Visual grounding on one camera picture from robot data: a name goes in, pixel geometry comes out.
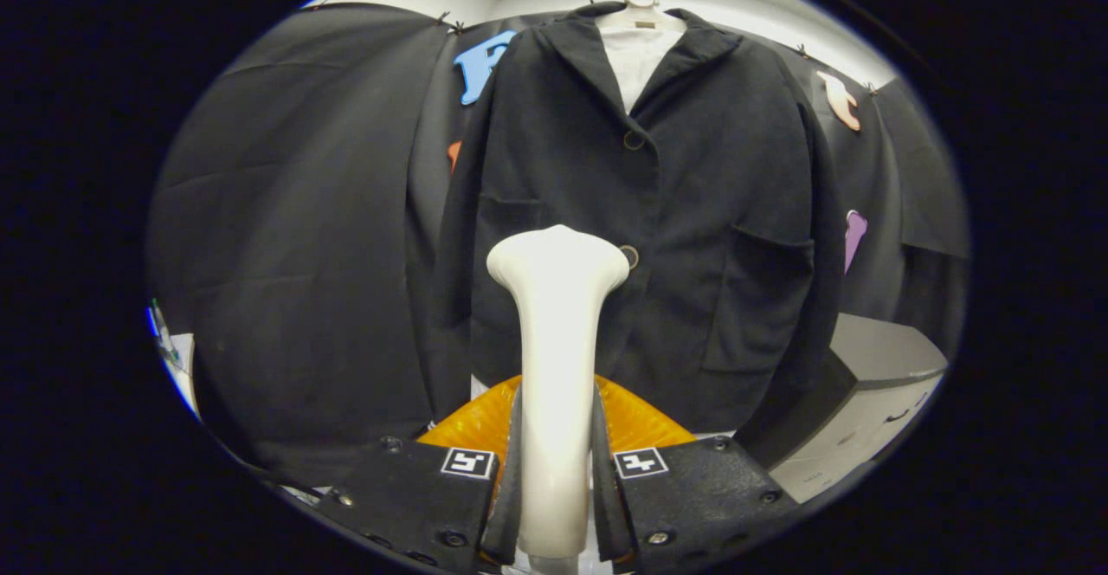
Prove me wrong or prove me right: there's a white shirt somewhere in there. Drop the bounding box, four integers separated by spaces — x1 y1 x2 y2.
599 25 686 115

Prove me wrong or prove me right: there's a black backdrop cloth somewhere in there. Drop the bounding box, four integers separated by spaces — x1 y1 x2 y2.
145 2 970 489

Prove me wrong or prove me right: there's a cream clothes hanger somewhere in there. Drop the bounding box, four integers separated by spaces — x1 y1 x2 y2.
596 0 689 35

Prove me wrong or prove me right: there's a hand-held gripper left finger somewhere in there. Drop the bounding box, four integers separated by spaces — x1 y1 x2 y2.
310 374 525 575

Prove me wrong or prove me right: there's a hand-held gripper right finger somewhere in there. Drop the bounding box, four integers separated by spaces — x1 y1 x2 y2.
592 374 799 572

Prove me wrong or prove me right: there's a black suit jacket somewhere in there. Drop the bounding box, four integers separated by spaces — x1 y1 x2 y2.
430 2 847 450

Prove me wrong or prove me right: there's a white garment steamer with hose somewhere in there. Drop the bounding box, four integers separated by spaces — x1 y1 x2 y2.
486 224 631 575

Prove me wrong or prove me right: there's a grey cabinet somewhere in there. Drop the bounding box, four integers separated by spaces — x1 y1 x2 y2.
749 313 949 504

